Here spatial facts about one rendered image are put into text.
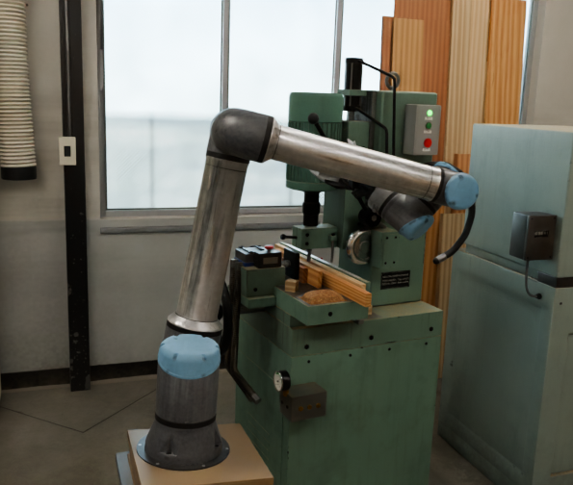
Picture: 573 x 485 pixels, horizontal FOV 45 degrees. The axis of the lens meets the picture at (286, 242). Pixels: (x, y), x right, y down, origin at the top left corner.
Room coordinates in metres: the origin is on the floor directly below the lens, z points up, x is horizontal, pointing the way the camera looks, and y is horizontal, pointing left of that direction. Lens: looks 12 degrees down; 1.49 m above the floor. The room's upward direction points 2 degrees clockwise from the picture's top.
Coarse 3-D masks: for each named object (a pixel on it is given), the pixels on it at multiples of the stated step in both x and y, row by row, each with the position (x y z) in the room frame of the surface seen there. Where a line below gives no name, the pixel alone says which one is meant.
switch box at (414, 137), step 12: (408, 108) 2.26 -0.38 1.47; (420, 108) 2.23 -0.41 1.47; (432, 108) 2.25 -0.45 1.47; (408, 120) 2.25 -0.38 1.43; (420, 120) 2.23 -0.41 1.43; (432, 120) 2.25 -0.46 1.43; (408, 132) 2.25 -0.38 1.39; (420, 132) 2.23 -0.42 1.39; (432, 132) 2.25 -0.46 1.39; (408, 144) 2.24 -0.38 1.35; (420, 144) 2.23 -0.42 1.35; (432, 144) 2.25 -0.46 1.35
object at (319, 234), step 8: (320, 224) 2.29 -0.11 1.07; (328, 224) 2.30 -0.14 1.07; (296, 232) 2.23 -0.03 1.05; (304, 232) 2.20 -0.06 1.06; (312, 232) 2.22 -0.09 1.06; (320, 232) 2.23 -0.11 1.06; (328, 232) 2.24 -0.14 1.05; (336, 232) 2.26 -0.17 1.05; (296, 240) 2.23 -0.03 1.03; (304, 240) 2.20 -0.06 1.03; (312, 240) 2.22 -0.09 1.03; (320, 240) 2.23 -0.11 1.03; (328, 240) 2.24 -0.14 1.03; (336, 240) 2.26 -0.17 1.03; (304, 248) 2.20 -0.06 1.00; (312, 248) 2.22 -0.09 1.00
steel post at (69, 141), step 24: (72, 0) 3.23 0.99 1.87; (72, 24) 3.23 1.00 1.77; (72, 48) 3.23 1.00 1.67; (72, 72) 3.23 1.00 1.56; (72, 96) 3.23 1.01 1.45; (72, 120) 3.23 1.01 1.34; (72, 144) 3.20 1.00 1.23; (72, 168) 3.23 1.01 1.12; (72, 192) 3.23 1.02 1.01; (72, 216) 3.22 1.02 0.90; (72, 240) 3.22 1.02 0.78; (72, 264) 3.22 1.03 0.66; (72, 288) 3.22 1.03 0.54; (72, 312) 3.22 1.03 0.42; (72, 336) 3.22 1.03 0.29; (72, 360) 3.22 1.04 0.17; (72, 384) 3.22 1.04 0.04
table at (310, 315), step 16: (304, 288) 2.09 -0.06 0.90; (256, 304) 2.06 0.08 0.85; (272, 304) 2.08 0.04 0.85; (288, 304) 2.01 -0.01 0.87; (304, 304) 1.92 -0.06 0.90; (320, 304) 1.93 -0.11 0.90; (336, 304) 1.94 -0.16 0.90; (352, 304) 1.97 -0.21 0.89; (304, 320) 1.92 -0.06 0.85; (320, 320) 1.92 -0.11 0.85; (336, 320) 1.95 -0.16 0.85
